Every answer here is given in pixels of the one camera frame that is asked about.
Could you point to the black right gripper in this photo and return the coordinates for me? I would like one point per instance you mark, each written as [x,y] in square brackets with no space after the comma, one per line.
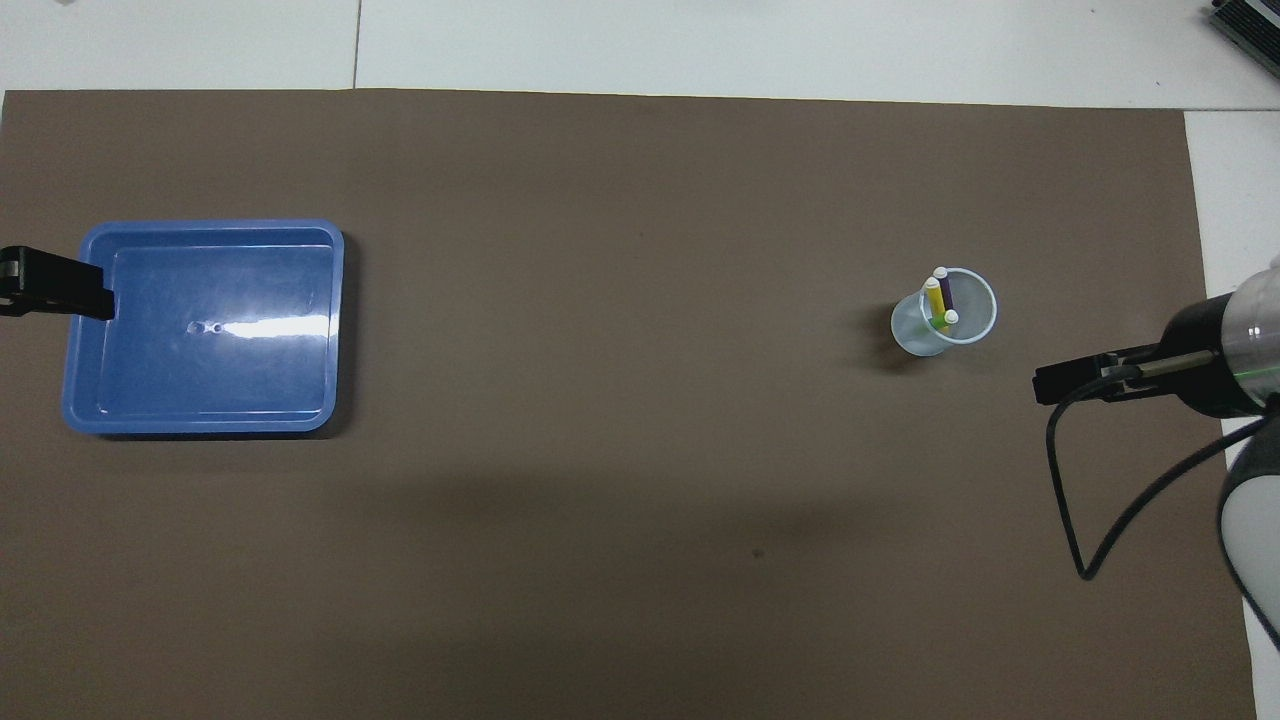
[1200,325]

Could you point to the green pen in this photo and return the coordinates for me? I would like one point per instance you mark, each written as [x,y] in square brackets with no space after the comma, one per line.
[938,324]

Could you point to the yellow pen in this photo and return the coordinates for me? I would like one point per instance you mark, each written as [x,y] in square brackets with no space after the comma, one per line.
[936,300]

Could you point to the blue plastic tray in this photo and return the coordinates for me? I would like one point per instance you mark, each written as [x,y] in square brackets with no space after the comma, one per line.
[200,380]

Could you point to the purple pen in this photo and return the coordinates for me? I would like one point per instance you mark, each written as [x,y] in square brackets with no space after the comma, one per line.
[947,295]

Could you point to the clear plastic cup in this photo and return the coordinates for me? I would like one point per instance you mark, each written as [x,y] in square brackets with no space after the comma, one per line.
[915,335]

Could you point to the grey ribbed device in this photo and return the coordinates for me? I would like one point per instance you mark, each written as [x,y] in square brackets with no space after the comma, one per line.
[1250,25]

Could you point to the brown table mat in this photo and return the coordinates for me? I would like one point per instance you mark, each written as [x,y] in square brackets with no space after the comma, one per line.
[600,400]

